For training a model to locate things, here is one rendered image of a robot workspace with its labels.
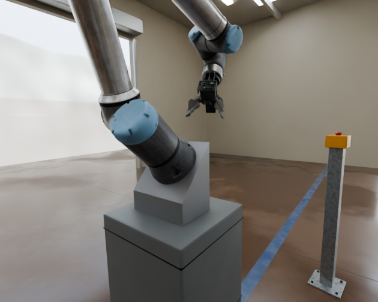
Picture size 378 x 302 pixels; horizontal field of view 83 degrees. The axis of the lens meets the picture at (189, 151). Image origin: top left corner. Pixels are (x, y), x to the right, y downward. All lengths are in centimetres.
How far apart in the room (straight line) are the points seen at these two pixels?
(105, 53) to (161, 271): 69
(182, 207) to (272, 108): 623
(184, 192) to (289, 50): 642
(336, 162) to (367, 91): 491
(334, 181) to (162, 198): 125
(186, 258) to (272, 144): 631
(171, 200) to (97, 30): 57
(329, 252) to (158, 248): 142
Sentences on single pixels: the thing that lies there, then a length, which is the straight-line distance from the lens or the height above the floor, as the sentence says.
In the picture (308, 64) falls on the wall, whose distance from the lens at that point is 675.
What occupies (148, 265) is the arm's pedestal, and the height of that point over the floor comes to 74.
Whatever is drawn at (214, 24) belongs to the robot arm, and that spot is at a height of 151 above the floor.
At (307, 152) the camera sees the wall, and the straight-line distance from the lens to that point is 666.
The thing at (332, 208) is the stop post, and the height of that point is 59.
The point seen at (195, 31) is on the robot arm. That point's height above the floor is 154.
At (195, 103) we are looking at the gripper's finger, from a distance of 90.
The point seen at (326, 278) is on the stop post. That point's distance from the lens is 202.
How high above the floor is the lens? 120
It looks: 8 degrees down
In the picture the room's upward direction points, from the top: 1 degrees counter-clockwise
